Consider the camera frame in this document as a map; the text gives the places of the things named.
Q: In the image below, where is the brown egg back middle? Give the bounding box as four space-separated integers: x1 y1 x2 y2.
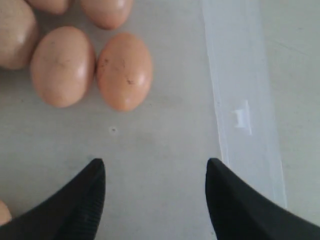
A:
27 0 74 15

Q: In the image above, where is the brown egg cluster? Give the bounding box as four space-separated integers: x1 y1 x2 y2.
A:
30 26 96 108
96 32 153 112

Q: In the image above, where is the brown egg centre left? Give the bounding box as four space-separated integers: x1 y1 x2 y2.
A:
0 0 39 70

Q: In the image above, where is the clear plastic container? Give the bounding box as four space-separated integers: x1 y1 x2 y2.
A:
0 0 287 240

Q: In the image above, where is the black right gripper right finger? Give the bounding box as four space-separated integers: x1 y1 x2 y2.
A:
205 158 320 240

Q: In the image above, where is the brown egg front left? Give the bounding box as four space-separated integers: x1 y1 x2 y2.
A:
0 200 12 226

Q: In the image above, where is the brown egg back right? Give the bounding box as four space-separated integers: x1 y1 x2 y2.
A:
80 0 134 30

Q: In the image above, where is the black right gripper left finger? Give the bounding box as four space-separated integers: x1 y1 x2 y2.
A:
0 158 106 240

